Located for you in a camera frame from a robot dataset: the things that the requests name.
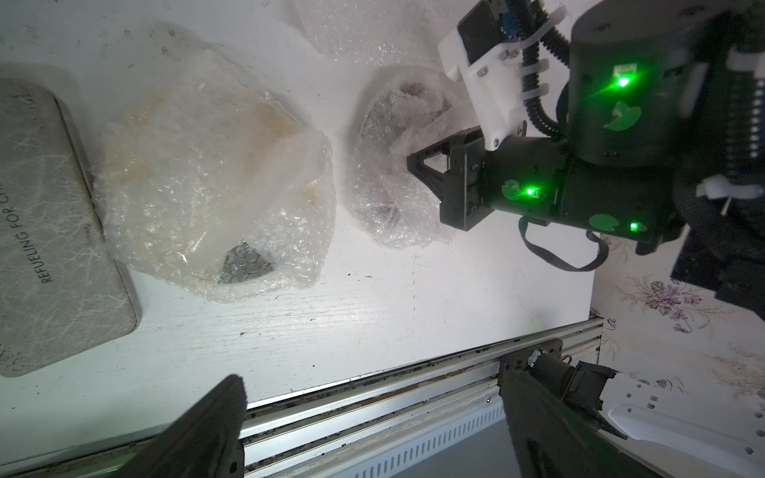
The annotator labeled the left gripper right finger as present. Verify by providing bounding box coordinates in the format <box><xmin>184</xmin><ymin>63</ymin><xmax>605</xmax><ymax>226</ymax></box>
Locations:
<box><xmin>500</xmin><ymin>370</ymin><xmax>657</xmax><ymax>478</ymax></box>

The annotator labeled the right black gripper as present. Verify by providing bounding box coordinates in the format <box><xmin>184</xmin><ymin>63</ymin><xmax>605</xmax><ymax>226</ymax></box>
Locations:
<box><xmin>406</xmin><ymin>127</ymin><xmax>681</xmax><ymax>255</ymax></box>

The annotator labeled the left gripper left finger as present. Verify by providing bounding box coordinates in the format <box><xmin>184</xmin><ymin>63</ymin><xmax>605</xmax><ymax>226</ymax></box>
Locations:
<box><xmin>113</xmin><ymin>374</ymin><xmax>247</xmax><ymax>478</ymax></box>

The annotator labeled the bubble wrap around orange plate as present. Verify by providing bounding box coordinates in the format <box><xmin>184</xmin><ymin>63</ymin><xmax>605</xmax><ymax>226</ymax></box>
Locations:
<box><xmin>295</xmin><ymin>0</ymin><xmax>476</xmax><ymax>70</ymax></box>

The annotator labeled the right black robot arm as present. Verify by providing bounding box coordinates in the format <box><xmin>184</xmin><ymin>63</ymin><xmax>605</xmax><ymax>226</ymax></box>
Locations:
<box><xmin>408</xmin><ymin>1</ymin><xmax>764</xmax><ymax>477</ymax></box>

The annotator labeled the white vented panel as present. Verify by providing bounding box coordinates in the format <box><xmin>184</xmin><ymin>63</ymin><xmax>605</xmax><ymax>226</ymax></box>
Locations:
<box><xmin>328</xmin><ymin>398</ymin><xmax>505</xmax><ymax>478</ymax></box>

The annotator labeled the grey flat block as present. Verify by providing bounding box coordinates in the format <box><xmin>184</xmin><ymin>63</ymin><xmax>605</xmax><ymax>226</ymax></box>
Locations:
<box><xmin>1</xmin><ymin>78</ymin><xmax>141</xmax><ymax>378</ymax></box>

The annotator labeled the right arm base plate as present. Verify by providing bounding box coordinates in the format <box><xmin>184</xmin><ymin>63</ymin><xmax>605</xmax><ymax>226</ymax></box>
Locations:
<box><xmin>497</xmin><ymin>337</ymin><xmax>617</xmax><ymax>419</ymax></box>

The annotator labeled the aluminium front rail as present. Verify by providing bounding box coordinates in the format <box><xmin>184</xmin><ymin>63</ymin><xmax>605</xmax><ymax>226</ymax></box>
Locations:
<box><xmin>1</xmin><ymin>319</ymin><xmax>603</xmax><ymax>477</ymax></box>

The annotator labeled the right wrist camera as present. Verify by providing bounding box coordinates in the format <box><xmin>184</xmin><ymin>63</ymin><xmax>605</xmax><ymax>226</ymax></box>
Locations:
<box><xmin>438</xmin><ymin>1</ymin><xmax>568</xmax><ymax>151</ymax></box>

